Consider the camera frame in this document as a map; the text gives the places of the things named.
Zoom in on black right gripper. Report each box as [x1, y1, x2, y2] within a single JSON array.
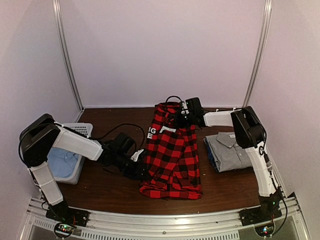
[[169, 109, 196, 128]]

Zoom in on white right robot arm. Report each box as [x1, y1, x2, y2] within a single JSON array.
[[172, 106, 279, 198]]

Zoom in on white plastic laundry basket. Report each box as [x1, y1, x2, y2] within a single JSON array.
[[47, 123, 93, 185]]

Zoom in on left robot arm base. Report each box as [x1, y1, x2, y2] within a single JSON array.
[[45, 200, 89, 239]]

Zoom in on aluminium corner post right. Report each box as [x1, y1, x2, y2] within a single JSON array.
[[242, 0, 273, 107]]

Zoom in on red black plaid shirt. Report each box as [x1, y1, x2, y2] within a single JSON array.
[[139, 102, 203, 200]]

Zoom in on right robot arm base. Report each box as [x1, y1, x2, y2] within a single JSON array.
[[239, 195, 282, 238]]

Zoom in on aluminium corner post left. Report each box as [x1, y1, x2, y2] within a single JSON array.
[[52, 0, 84, 112]]

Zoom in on aluminium corner post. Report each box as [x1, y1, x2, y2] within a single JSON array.
[[52, 0, 84, 112], [242, 0, 273, 107]]

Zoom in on grey folded button shirt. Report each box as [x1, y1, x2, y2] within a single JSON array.
[[205, 132, 252, 173]]

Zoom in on light blue folded shirt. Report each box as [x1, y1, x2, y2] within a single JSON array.
[[47, 147, 79, 179]]

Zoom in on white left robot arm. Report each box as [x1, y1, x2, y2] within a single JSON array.
[[18, 113, 151, 222]]

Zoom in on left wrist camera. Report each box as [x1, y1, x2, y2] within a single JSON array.
[[112, 132, 147, 163]]

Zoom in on aluminium front rail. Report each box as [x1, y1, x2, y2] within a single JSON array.
[[18, 197, 310, 240]]

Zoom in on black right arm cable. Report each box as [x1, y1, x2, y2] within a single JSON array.
[[164, 94, 291, 233]]

